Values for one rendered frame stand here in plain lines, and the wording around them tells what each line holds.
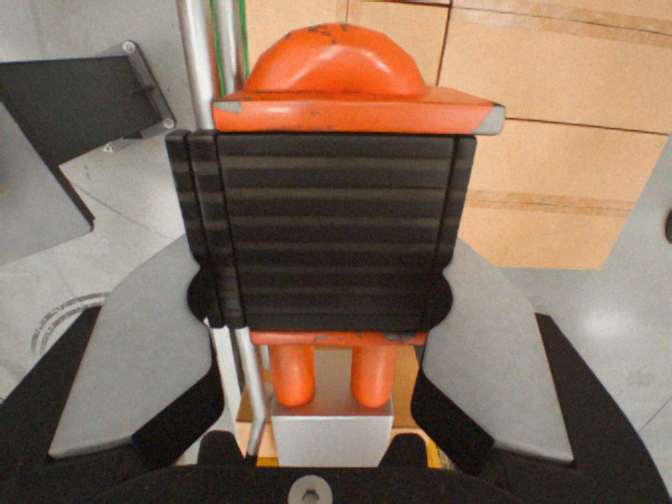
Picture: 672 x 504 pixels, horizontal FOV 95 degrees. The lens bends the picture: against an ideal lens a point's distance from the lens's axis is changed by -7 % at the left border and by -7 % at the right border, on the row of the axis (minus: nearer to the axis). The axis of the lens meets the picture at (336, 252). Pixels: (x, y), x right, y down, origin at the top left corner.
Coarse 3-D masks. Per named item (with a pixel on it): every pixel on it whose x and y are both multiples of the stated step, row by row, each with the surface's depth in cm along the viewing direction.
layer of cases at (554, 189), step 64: (256, 0) 61; (320, 0) 61; (384, 0) 63; (448, 0) 61; (512, 0) 61; (576, 0) 61; (640, 0) 60; (448, 64) 67; (512, 64) 67; (576, 64) 67; (640, 64) 66; (512, 128) 74; (576, 128) 74; (640, 128) 74; (512, 192) 82; (576, 192) 82; (640, 192) 82; (512, 256) 92; (576, 256) 92
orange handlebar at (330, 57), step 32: (288, 32) 9; (320, 32) 9; (352, 32) 9; (256, 64) 9; (288, 64) 9; (320, 64) 9; (352, 64) 9; (384, 64) 9; (416, 64) 10; (288, 352) 14; (352, 352) 16; (384, 352) 14; (288, 384) 16; (352, 384) 17; (384, 384) 16
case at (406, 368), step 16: (400, 352) 82; (400, 368) 78; (416, 368) 79; (272, 384) 72; (400, 384) 74; (240, 400) 68; (400, 400) 71; (240, 416) 65; (400, 416) 68; (240, 432) 65; (272, 432) 65; (400, 432) 66; (416, 432) 66; (240, 448) 69; (272, 448) 69
